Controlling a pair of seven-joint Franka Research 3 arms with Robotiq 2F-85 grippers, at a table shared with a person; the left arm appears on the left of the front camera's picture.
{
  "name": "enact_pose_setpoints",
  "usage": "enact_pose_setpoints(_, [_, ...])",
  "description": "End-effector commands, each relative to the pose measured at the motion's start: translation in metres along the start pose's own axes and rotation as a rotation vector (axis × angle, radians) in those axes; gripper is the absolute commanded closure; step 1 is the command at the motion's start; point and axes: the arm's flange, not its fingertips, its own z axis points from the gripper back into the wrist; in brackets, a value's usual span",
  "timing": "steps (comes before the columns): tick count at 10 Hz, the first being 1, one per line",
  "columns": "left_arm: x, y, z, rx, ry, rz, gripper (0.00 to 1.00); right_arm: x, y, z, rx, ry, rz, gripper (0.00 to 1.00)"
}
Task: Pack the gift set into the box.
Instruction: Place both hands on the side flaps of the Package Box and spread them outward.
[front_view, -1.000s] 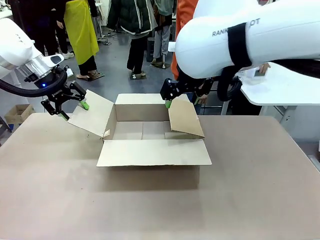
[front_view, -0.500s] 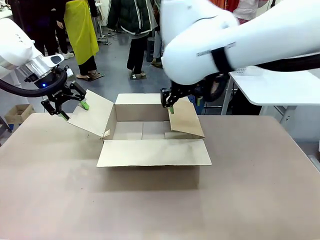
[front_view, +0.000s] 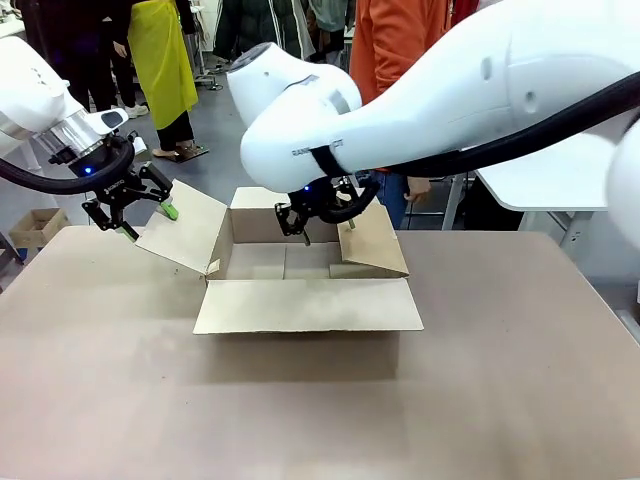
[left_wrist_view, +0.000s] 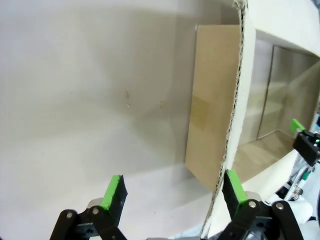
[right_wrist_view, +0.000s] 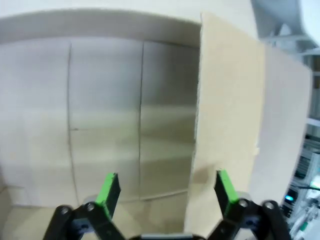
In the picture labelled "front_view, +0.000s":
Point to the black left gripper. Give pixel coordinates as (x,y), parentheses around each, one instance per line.
(112,175)

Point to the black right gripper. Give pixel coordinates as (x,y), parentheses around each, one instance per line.
(315,197)

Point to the brown cardboard box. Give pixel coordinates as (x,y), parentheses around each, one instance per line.
(300,305)

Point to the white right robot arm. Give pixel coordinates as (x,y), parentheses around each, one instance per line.
(400,125)

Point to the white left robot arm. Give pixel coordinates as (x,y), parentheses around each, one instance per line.
(30,85)

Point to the small cardboard box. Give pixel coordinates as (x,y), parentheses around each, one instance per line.
(37,227)

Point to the person's left hand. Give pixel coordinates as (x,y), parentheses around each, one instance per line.
(419,189)

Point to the white sneaker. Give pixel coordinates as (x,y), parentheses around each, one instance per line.
(137,111)

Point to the person in yellow apron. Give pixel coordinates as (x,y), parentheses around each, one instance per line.
(160,65)

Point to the person in dark clothes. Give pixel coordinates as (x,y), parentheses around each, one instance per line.
(85,40)

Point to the person in orange hoodie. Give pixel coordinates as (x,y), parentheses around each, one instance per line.
(390,45)

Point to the dark hanging jackets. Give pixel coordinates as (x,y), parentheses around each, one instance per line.
(280,25)

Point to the white table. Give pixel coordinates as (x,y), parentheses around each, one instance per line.
(550,195)

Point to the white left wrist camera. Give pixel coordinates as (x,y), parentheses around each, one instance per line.
(112,119)

